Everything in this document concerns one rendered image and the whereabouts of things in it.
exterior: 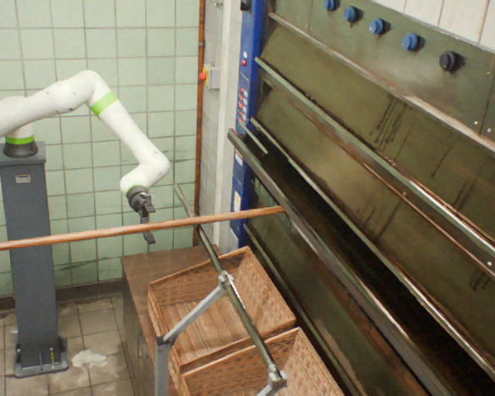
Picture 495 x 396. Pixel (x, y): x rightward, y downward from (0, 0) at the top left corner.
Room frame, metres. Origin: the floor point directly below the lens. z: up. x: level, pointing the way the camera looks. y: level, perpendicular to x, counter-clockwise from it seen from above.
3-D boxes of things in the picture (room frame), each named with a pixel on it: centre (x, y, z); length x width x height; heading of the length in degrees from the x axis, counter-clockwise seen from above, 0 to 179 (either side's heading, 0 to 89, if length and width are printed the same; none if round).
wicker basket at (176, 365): (2.21, 0.08, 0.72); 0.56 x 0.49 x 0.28; 22
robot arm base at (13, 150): (2.72, 1.03, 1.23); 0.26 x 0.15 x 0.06; 18
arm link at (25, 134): (2.66, 1.02, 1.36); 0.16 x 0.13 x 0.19; 162
